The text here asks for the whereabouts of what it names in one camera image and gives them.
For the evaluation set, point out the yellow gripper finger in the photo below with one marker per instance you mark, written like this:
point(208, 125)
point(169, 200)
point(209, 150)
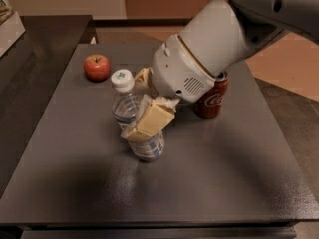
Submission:
point(143, 80)
point(154, 115)

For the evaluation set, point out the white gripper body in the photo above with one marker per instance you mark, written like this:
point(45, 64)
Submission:
point(178, 71)

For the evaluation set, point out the clear plastic water bottle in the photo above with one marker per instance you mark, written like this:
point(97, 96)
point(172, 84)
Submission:
point(125, 108)

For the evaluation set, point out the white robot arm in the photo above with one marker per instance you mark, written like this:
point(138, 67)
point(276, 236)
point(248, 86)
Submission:
point(225, 32)

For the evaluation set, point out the red apple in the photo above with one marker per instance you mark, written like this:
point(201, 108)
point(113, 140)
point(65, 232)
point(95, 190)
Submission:
point(97, 67)

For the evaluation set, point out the red Coca-Cola can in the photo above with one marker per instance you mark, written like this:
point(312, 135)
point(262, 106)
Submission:
point(209, 105)

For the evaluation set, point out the black side table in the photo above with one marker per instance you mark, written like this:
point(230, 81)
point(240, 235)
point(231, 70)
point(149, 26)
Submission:
point(29, 74)

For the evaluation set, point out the white box on side table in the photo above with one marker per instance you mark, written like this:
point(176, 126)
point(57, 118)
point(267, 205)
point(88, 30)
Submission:
point(11, 26)

